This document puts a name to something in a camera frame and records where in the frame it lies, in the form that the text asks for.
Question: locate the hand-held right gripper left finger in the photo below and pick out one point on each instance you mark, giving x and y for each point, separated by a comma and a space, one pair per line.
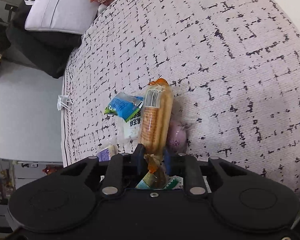
140, 160

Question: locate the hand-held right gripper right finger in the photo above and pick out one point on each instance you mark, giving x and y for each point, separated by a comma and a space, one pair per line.
168, 163

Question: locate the orange biscuit packet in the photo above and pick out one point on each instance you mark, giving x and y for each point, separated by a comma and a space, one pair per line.
155, 120

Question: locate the flat green snack stick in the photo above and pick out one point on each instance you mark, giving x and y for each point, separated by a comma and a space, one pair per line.
173, 183

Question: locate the purple round bun packet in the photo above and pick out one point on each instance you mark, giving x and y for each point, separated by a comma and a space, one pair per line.
176, 137

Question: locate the white green snack packet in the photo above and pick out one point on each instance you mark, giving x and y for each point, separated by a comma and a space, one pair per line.
131, 130

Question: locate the purple snack packet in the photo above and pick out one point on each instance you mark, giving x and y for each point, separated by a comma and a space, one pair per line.
106, 153

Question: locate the blue green candy packet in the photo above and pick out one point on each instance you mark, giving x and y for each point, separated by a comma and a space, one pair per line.
122, 106

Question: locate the white face mask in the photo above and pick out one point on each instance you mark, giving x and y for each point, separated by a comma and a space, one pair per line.
65, 103

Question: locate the black patterned white blanket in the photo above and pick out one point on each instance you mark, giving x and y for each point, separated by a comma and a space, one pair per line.
215, 67

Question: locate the black jacket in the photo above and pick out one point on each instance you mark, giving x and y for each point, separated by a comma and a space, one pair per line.
45, 52

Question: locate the white tote bag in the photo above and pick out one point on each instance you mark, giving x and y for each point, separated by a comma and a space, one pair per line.
60, 7

